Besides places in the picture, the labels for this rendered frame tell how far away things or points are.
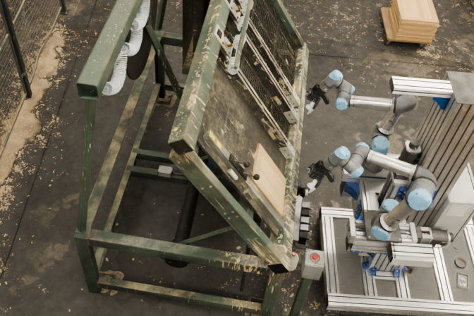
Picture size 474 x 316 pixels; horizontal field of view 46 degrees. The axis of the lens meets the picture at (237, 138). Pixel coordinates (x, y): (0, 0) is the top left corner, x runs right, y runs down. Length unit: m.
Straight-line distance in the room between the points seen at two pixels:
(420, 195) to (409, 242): 0.74
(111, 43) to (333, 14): 4.51
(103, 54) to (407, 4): 4.58
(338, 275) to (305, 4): 3.74
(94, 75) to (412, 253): 2.24
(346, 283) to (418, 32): 3.27
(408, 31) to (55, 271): 4.41
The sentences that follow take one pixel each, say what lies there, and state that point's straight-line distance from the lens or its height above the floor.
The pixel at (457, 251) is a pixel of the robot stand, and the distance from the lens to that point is 4.82.
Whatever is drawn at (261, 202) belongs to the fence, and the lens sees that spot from 3.45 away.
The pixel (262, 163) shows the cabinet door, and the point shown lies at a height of 1.16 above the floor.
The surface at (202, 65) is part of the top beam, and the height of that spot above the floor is 1.93.
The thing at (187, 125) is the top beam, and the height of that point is 1.93.
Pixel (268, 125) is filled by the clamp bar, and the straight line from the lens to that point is 3.78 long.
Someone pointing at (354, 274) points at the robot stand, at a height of 0.21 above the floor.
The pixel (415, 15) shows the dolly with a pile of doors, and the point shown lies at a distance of 6.60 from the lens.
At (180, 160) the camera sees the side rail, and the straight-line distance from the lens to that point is 2.84.
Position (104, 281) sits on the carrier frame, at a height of 0.18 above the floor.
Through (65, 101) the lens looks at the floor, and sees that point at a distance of 5.70.
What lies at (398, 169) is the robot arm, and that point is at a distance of 3.21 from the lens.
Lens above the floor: 3.97
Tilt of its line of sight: 49 degrees down
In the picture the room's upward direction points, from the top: 7 degrees clockwise
